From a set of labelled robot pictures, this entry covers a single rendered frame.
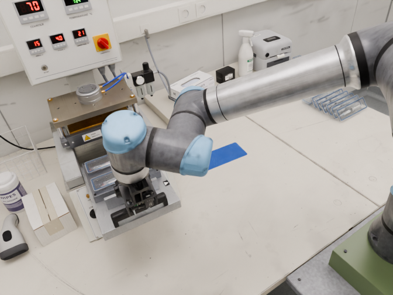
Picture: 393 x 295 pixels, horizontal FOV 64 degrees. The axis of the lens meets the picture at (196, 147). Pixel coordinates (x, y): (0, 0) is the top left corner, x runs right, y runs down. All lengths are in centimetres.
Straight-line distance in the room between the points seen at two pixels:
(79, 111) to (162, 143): 57
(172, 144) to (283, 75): 23
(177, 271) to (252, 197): 38
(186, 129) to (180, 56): 125
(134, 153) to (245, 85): 24
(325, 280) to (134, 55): 128
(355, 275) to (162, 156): 64
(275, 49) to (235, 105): 123
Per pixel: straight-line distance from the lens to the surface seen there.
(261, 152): 135
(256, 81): 59
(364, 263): 98
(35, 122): 167
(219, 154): 133
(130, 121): 54
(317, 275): 102
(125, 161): 56
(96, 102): 110
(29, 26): 117
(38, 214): 118
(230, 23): 193
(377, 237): 101
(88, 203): 109
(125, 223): 86
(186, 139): 54
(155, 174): 93
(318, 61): 59
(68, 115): 108
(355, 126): 157
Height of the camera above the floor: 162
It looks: 39 degrees down
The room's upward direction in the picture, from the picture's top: 6 degrees counter-clockwise
